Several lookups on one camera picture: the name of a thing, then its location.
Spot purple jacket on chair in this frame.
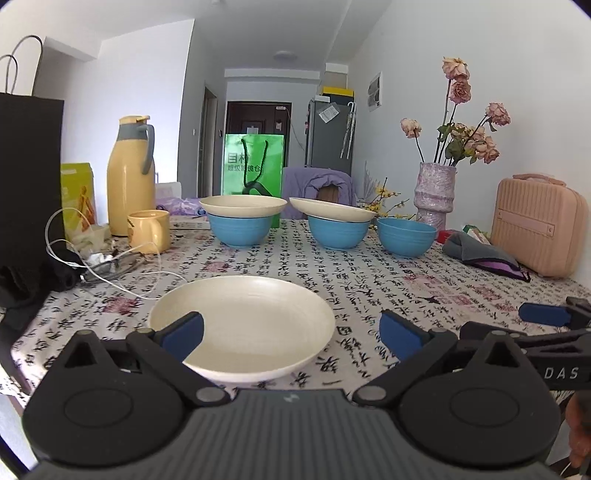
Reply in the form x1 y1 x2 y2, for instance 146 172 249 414
281 167 356 206

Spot yellow artificial flowers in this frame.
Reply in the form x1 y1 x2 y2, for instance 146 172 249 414
358 176 415 220

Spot red green small box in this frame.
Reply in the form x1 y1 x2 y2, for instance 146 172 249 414
436 224 491 245

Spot pink mini suitcase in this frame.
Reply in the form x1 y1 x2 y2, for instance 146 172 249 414
491 174 589 278

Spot calligraphy print tablecloth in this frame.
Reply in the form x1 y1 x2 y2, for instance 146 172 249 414
12 220 590 392

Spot cream plate front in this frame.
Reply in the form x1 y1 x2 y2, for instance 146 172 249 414
148 275 335 383

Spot yellow thermos jug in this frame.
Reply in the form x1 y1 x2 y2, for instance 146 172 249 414
107 115 155 237

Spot white wall panel box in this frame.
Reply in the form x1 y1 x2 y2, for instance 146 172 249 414
367 72 383 111

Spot dried pink roses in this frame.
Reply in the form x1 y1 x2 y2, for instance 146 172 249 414
399 56 513 167

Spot person's right hand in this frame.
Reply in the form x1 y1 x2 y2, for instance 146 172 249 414
565 393 591 468

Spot cream plate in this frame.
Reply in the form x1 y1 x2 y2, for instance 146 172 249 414
200 195 287 218
290 197 376 223
148 275 335 383

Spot grey refrigerator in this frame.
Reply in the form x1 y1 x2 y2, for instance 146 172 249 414
304 95 353 175

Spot yellow mug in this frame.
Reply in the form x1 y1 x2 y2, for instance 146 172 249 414
127 210 171 254

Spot green paper bag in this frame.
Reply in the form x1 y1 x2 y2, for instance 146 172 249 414
220 133 286 229

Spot purple tissue pack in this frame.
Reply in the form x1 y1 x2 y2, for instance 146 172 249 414
155 197 206 217

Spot ceiling lamp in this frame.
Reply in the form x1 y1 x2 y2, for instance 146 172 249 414
273 50 297 62

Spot grey purple pouch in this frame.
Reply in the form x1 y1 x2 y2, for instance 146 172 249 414
443 232 531 283

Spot yellow box on refrigerator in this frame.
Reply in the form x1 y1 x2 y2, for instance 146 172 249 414
322 86 355 98

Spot dark wooden door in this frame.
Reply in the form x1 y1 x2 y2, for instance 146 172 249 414
225 101 291 166

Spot black paper bag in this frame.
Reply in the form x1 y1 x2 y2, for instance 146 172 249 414
0 34 66 296

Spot yellow-green snack box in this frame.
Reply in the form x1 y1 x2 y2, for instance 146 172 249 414
61 163 96 240

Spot blue bowl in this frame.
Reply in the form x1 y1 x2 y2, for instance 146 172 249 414
308 216 370 250
207 214 273 248
378 217 437 258

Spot pink glitter vase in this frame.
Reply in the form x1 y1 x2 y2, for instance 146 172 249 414
414 163 457 231

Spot wooden chair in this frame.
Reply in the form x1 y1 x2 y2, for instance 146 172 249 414
317 185 339 203

